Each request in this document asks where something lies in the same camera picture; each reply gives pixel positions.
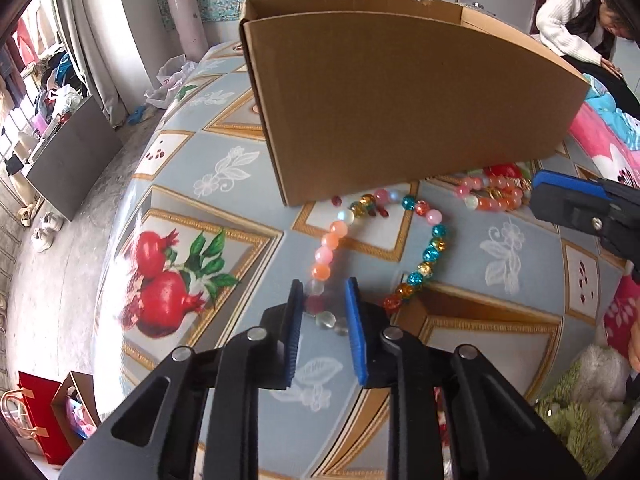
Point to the brown paper bag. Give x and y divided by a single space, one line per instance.
75 385

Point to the black garment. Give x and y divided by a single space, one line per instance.
615 92

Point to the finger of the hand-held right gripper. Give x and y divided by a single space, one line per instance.
570 183
570 210

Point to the pale pink rolled mat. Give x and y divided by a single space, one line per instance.
186 20

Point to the hanging clothes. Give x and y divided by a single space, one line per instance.
22 45

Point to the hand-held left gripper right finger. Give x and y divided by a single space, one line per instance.
356 330

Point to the green plush toy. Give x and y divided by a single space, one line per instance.
575 420

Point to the pile of clothes and bags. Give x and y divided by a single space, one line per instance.
62 90

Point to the grey curtain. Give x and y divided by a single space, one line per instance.
95 35

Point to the cream plush toy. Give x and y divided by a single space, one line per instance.
602 380

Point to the light blue cartoon blanket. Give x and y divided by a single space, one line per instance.
605 102

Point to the grey cabinet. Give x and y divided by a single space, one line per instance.
70 160

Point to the white shoe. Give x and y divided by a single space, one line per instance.
42 240
52 221

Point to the white plastic bag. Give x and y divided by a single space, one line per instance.
170 80

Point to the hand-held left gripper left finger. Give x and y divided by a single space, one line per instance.
295 330

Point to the pink floral blanket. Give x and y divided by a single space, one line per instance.
595 135

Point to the blue slipper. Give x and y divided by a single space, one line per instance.
136 116

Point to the red gift bag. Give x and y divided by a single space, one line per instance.
42 420

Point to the brown cardboard box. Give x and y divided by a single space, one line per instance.
400 100

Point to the beige shoe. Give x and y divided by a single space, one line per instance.
29 215

